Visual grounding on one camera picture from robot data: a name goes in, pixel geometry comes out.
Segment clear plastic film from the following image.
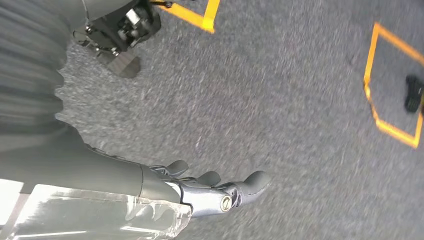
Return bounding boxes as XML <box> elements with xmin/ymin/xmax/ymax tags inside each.
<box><xmin>0</xmin><ymin>178</ymin><xmax>194</xmax><ymax>240</ymax></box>

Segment black robot right foot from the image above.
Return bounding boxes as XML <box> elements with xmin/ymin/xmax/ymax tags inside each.
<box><xmin>72</xmin><ymin>0</ymin><xmax>162</xmax><ymax>79</ymax></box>

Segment black robot foot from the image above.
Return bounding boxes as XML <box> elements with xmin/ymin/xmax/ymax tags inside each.
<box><xmin>72</xmin><ymin>0</ymin><xmax>162</xmax><ymax>79</ymax></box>
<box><xmin>404</xmin><ymin>75</ymin><xmax>424</xmax><ymax>115</ymax></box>

